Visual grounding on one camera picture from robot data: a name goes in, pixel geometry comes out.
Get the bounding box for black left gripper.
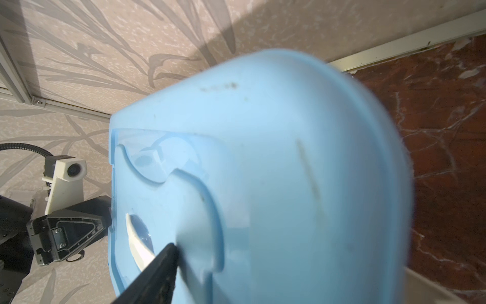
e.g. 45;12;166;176
1;196;112;274

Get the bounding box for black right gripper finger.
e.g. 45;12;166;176
113;243;179;304

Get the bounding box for blue plastic bin lid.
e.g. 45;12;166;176
108;49;413;303

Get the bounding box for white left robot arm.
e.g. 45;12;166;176
1;143;112;303

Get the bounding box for white plastic storage bin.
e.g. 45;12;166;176
403;268;465;304

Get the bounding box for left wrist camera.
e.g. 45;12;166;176
43;155;87;215

